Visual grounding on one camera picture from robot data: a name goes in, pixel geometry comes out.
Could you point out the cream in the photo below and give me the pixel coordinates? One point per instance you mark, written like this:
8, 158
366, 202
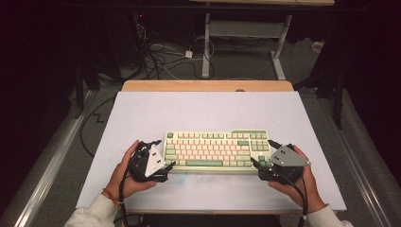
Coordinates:
208, 149

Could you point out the metal floor rail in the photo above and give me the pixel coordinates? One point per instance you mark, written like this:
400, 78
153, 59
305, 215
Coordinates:
53, 160
353, 160

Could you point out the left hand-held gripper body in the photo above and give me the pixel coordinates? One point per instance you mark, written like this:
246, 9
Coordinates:
153, 160

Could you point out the wooden table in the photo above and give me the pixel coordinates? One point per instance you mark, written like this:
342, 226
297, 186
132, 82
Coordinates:
205, 85

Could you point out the person's right hand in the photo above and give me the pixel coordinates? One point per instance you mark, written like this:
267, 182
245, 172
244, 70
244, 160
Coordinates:
307, 192

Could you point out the small white box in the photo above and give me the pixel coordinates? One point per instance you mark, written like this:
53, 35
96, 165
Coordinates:
317, 46

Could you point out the black metal stand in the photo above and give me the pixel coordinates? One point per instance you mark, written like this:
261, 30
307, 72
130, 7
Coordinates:
339, 101
78, 91

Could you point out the white board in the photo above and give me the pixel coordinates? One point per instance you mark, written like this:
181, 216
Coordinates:
205, 110

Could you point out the small white power adapter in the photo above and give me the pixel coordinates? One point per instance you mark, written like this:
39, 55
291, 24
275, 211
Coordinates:
188, 54

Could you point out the person's left hand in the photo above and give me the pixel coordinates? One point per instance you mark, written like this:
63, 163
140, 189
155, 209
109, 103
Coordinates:
121, 183

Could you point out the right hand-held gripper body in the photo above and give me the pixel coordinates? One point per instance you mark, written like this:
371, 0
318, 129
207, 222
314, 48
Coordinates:
288, 157

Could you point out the white desk frame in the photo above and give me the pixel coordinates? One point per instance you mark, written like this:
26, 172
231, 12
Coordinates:
206, 47

